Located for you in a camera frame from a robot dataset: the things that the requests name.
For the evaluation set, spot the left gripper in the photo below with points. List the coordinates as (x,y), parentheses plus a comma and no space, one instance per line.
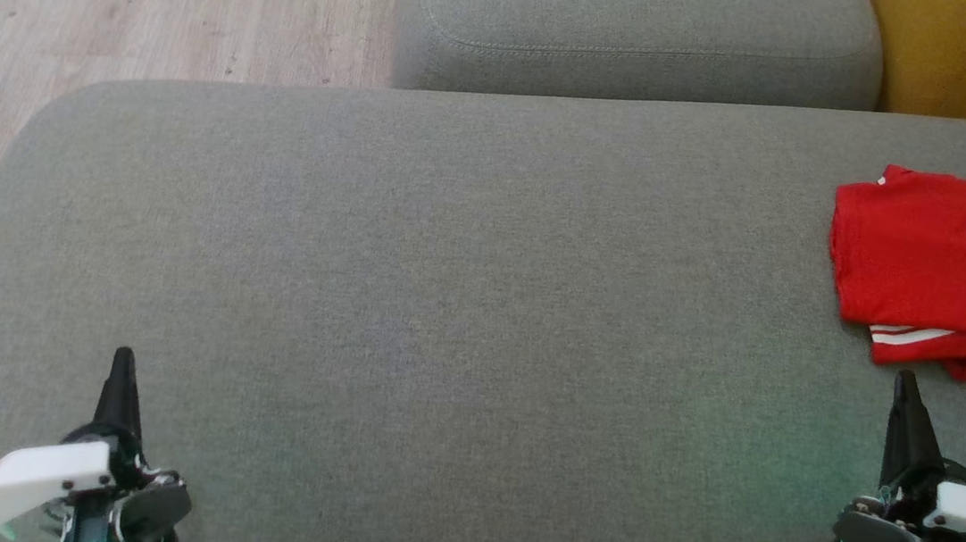
(31,475)

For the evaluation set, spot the red basketball shorts white panels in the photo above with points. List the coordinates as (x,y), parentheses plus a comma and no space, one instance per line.
(925,255)

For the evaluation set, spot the yellow and grey sofa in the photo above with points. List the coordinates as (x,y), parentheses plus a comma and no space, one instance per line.
(444,303)

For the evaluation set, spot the grey sofa seat cushion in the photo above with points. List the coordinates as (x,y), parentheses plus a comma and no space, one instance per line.
(634,27)

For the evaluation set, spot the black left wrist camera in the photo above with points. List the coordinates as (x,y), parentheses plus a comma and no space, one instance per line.
(153,506)

